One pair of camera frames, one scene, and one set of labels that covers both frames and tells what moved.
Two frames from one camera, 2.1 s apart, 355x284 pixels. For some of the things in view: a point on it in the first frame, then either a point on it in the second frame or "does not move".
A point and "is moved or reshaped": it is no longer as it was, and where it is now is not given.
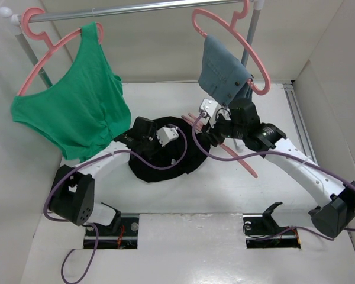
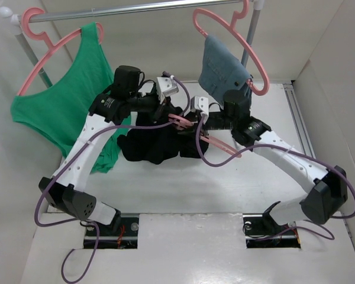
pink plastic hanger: (200, 126) → (178, 122)
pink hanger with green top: (46, 37) does not move
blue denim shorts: (222, 74) does not move
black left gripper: (158, 146) → (162, 111)
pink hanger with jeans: (231, 26) does not move
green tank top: (84, 109) does not move
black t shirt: (168, 154) is moved or reshaped
